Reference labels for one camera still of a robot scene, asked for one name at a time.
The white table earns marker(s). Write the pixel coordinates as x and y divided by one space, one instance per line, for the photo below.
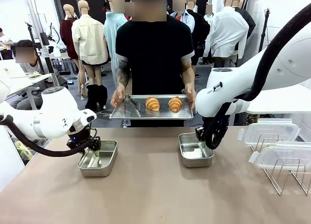
279 100

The person in white shirt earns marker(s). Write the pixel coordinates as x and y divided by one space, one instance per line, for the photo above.
5 44

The seated person in grey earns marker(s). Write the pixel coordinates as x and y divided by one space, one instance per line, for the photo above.
31 68

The white desk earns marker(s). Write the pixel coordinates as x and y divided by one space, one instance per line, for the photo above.
14 75

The mannequin in blue white shirt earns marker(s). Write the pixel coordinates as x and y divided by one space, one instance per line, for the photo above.
185 18

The mannequin in black clothes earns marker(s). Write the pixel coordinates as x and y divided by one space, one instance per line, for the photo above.
200 37

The clear plastic container lid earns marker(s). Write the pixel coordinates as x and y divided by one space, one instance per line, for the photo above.
269 131
286 153

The perforated metal baking tray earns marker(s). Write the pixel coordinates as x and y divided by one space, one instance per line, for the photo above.
136 113

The person's tattooed right forearm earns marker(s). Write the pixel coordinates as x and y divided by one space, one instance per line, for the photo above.
122 75

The person's left hand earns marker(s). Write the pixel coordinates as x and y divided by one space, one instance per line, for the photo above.
191 94

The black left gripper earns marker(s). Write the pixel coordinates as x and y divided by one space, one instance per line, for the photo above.
80 137

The person's left forearm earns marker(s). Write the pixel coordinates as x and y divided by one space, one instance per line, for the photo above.
188 74

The mannequin in light blue sweater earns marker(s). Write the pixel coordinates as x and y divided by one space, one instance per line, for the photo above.
110 32

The person's black shirt torso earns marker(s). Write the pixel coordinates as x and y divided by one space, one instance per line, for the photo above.
155 63

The black tripod with camera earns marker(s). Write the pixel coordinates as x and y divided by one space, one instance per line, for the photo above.
264 29

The golden croissant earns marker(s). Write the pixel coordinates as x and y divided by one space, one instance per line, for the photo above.
152 104
175 104

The metal tongs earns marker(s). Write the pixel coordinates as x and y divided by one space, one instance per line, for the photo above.
131 105

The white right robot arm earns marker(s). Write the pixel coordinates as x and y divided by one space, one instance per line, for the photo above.
255 78

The mannequin in cream jacket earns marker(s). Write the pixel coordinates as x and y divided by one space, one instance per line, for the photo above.
88 39

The person's right hand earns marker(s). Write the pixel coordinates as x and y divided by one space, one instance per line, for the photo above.
117 95

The black stand with box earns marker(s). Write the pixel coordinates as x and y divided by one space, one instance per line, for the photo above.
45 54

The mannequin in black jacket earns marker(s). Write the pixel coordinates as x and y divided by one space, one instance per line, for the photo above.
247 20

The mannequin in dark red jacket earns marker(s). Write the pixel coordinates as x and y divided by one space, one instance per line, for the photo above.
66 37

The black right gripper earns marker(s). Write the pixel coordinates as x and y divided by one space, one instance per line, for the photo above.
200 134

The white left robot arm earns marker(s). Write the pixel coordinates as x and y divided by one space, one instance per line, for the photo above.
53 107

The rectangular steel container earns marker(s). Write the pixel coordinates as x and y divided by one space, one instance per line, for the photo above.
194 160
102 165

